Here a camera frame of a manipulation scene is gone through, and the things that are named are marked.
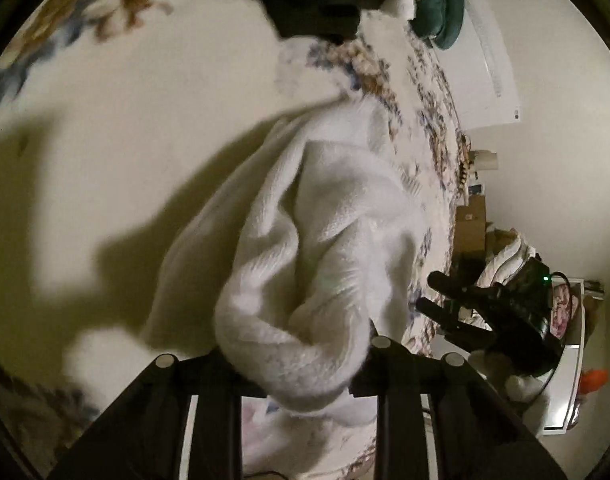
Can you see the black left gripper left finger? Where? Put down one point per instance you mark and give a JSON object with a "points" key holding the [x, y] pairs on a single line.
{"points": [[140, 435]]}

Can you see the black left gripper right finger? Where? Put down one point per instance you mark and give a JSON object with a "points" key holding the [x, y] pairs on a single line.
{"points": [[440, 419]]}

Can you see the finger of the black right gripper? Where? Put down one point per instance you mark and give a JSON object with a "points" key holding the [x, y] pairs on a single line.
{"points": [[454, 331], [454, 290]]}

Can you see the striped folded clothes pile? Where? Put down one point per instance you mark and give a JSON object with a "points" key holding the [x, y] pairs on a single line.
{"points": [[506, 264]]}

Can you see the pink floral cloth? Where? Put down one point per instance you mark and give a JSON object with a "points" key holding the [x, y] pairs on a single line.
{"points": [[563, 310]]}

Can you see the white storage cabinet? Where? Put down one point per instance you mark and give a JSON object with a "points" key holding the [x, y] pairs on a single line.
{"points": [[543, 401]]}

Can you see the brown cardboard box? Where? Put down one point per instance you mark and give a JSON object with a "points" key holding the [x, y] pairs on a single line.
{"points": [[470, 228]]}

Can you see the orange object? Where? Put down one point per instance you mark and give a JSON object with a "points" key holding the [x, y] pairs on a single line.
{"points": [[592, 380]]}

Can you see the dark green cloth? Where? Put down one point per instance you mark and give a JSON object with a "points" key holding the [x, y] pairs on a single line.
{"points": [[439, 21]]}

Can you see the cream floral fleece blanket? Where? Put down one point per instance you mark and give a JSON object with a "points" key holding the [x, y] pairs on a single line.
{"points": [[118, 120]]}

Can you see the white wall air conditioner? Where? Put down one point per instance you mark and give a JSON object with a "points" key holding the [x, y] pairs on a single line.
{"points": [[479, 71]]}

